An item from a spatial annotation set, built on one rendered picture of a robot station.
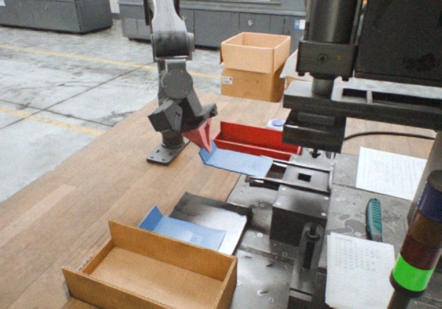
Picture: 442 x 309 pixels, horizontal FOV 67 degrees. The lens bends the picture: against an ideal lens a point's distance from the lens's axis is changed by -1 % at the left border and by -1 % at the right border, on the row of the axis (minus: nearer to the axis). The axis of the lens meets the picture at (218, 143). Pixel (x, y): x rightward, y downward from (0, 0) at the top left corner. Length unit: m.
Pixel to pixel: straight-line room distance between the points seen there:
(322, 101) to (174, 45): 0.31
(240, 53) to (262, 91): 0.38
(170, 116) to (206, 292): 0.32
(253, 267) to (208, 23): 5.22
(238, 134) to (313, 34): 0.50
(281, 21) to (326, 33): 4.71
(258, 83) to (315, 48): 2.46
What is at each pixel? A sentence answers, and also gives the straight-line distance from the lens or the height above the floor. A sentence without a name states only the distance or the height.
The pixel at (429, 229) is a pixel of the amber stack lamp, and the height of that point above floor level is 1.14.
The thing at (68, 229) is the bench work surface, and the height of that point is 0.90.
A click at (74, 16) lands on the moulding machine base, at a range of 7.43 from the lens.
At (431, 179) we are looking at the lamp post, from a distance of 0.40.
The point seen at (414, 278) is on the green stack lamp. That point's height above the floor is 1.07.
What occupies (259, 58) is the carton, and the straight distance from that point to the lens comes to 2.94.
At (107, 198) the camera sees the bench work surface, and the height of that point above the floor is 0.90.
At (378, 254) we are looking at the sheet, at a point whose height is 0.95.
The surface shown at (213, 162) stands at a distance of 0.74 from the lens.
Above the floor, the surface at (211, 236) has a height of 0.92.
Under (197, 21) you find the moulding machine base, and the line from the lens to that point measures 5.78.
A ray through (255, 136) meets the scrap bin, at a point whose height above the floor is 0.93.
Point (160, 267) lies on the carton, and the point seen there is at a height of 0.90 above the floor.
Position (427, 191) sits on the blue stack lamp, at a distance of 0.41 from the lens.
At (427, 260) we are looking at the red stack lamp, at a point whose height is 1.10.
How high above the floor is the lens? 1.39
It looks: 29 degrees down
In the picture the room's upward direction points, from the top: straight up
